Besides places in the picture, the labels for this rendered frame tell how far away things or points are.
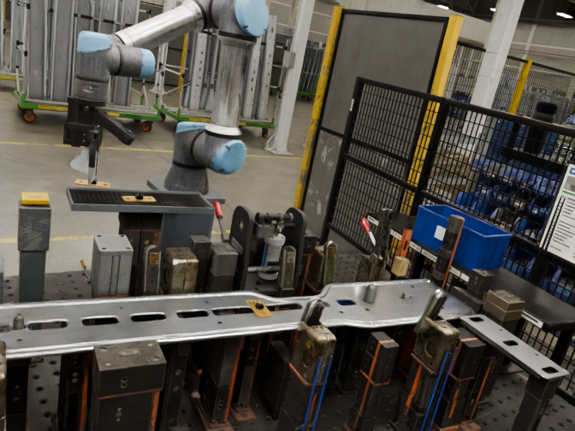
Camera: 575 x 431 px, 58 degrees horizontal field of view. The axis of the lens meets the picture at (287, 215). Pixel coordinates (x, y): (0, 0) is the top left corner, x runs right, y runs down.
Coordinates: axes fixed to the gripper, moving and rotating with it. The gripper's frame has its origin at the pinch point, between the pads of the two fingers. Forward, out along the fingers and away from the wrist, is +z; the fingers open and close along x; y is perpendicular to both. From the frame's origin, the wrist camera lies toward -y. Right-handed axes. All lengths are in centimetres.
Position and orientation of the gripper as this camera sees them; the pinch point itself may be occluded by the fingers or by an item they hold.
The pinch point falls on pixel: (93, 178)
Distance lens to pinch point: 142.6
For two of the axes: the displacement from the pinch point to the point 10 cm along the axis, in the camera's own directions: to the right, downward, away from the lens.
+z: -1.9, 9.4, 3.0
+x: 1.9, 3.3, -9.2
